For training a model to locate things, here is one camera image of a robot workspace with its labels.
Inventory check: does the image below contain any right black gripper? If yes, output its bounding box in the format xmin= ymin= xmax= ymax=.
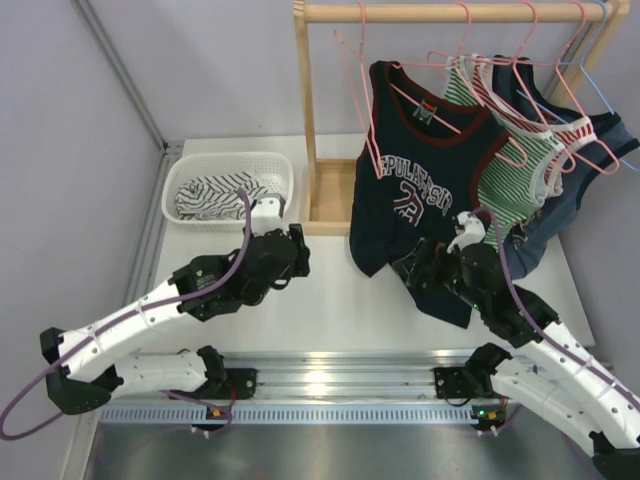
xmin=393 ymin=237 xmax=488 ymax=311

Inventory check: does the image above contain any black white striped tank top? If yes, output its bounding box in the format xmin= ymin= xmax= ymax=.
xmin=174 ymin=172 xmax=269 ymax=221

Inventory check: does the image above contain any pink wire hanger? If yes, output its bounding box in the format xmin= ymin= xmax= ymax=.
xmin=334 ymin=2 xmax=383 ymax=180

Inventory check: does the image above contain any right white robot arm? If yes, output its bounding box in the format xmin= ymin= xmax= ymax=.
xmin=392 ymin=240 xmax=639 ymax=479

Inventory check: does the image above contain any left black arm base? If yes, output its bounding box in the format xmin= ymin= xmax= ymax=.
xmin=196 ymin=346 xmax=257 ymax=400

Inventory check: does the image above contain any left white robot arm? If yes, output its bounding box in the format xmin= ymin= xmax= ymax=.
xmin=40 ymin=224 xmax=310 ymax=415

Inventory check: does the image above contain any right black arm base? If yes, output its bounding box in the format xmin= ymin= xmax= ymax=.
xmin=433 ymin=343 xmax=512 ymax=407

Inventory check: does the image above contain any navy printed tank top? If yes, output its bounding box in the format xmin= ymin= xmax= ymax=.
xmin=348 ymin=60 xmax=509 ymax=330

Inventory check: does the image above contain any green striped tank top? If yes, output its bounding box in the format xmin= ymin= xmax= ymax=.
xmin=444 ymin=55 xmax=566 ymax=251

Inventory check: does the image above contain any red striped tank top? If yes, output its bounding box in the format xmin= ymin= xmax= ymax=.
xmin=465 ymin=55 xmax=596 ymax=206

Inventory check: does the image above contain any blue navy tank top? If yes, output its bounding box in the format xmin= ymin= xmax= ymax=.
xmin=492 ymin=64 xmax=639 ymax=280

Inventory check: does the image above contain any pink hanger with navy top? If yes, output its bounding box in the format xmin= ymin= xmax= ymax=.
xmin=391 ymin=1 xmax=473 ymax=134

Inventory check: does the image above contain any pink hanger with red top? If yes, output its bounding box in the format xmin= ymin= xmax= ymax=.
xmin=479 ymin=0 xmax=621 ymax=176

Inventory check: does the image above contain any wooden clothes rack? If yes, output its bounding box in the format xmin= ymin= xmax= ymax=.
xmin=293 ymin=1 xmax=631 ymax=236

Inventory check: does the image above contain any white perforated plastic basket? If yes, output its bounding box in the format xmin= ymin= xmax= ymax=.
xmin=161 ymin=152 xmax=294 ymax=232

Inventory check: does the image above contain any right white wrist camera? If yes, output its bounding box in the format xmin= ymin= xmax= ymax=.
xmin=446 ymin=211 xmax=486 ymax=254

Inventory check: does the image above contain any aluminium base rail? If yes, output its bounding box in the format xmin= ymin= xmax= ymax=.
xmin=224 ymin=349 xmax=473 ymax=403

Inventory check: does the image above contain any grey slotted cable duct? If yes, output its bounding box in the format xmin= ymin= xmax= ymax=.
xmin=99 ymin=403 xmax=505 ymax=426

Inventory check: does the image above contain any light blue wire hanger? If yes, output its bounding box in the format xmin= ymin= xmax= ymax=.
xmin=517 ymin=0 xmax=640 ymax=172

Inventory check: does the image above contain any aluminium frame post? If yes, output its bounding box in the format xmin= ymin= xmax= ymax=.
xmin=72 ymin=0 xmax=166 ymax=151

